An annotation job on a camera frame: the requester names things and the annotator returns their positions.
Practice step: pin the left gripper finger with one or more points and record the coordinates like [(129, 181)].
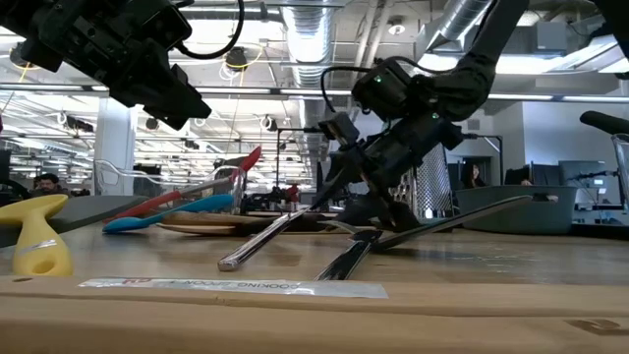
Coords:
[(157, 88)]

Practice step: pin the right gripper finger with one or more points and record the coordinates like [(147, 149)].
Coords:
[(344, 177), (383, 216)]

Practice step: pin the red spoon metal shaft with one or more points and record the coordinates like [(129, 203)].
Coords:
[(142, 209)]

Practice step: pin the yellow silicone spoon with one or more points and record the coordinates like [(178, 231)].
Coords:
[(34, 231)]

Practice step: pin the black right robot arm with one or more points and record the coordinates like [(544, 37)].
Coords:
[(472, 74)]

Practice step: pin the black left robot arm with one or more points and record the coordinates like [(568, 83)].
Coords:
[(10, 10)]

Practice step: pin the teal steel box grater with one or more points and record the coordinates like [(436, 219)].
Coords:
[(435, 187)]

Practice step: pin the person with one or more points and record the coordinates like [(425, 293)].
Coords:
[(474, 177), (49, 187)]

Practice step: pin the white building column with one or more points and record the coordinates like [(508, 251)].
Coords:
[(115, 152)]

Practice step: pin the clear plastic bin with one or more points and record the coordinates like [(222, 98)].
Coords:
[(620, 162), (105, 184)]

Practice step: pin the long overhead light bar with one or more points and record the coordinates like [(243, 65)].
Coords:
[(275, 91)]

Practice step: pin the ceiling dome sensor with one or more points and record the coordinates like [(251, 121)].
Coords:
[(396, 28)]

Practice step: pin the teal plastic basket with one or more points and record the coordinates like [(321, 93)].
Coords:
[(516, 216)]

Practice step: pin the forked wooden spoon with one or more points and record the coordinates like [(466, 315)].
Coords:
[(196, 218)]

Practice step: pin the blue silicone spoon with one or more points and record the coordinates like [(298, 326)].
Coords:
[(128, 224)]

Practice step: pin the plain wooden spoon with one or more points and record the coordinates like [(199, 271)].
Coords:
[(196, 229)]

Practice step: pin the dark office monitor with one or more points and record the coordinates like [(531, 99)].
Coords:
[(582, 172)]

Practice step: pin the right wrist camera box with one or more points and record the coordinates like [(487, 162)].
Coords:
[(339, 128)]

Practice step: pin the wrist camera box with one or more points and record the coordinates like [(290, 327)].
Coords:
[(339, 128), (162, 24)]

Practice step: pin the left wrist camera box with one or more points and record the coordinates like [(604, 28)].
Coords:
[(162, 24)]

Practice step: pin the black metal frame stand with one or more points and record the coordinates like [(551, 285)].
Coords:
[(484, 136)]

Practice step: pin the silver ventilation duct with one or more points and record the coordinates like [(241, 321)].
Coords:
[(309, 39), (457, 19)]

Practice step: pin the black aluminium table frame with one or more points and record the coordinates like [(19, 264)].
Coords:
[(599, 231)]

